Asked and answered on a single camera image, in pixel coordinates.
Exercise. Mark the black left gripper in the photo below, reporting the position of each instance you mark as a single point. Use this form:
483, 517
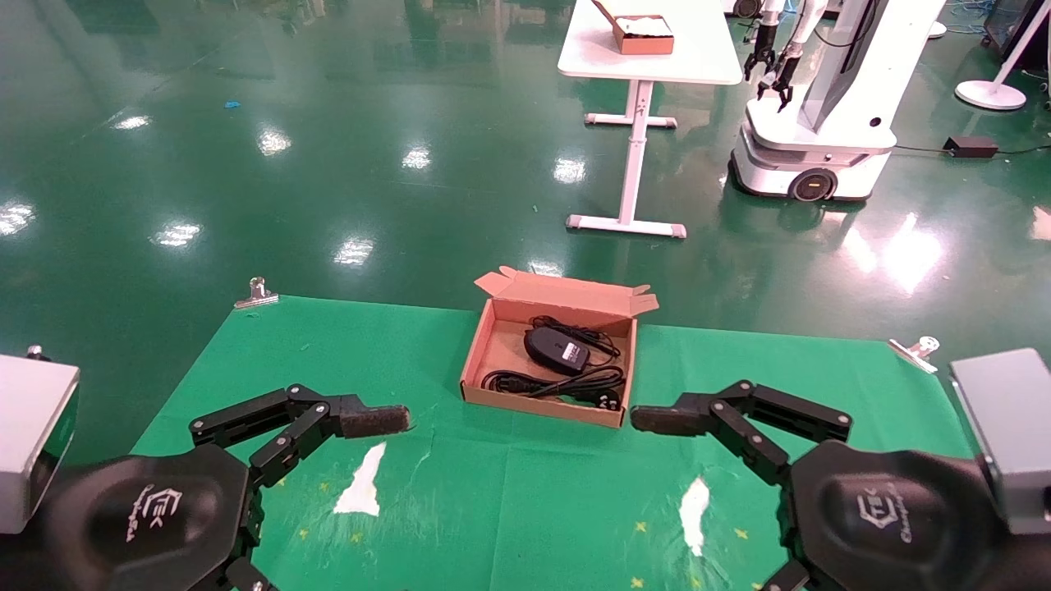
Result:
139, 517

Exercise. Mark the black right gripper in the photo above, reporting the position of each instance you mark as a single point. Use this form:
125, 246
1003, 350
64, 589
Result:
895, 517

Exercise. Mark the open brown cardboard box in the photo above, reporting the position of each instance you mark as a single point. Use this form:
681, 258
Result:
501, 345

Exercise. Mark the brown box with white contents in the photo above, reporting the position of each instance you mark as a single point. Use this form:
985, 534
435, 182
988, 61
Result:
644, 41

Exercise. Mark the metal table clip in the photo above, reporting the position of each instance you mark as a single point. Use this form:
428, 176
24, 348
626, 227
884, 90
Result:
918, 351
256, 295

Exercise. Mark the black power brick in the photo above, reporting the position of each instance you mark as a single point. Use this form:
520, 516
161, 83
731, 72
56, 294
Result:
971, 147

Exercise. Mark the white wheeled robot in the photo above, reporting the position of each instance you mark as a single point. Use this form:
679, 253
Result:
854, 82

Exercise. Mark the white standing table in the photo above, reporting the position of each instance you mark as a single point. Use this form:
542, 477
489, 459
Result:
698, 57

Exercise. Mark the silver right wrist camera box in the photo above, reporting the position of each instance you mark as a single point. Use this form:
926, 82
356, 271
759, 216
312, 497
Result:
1010, 435

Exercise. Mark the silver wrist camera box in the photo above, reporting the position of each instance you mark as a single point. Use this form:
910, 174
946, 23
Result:
29, 435
1010, 435

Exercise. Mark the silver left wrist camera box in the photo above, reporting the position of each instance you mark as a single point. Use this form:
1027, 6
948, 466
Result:
29, 435

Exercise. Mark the white pedestal fan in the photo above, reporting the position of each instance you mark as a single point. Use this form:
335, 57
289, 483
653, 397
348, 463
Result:
989, 94

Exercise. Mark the dark equipment frame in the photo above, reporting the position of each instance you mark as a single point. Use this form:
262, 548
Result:
1014, 20

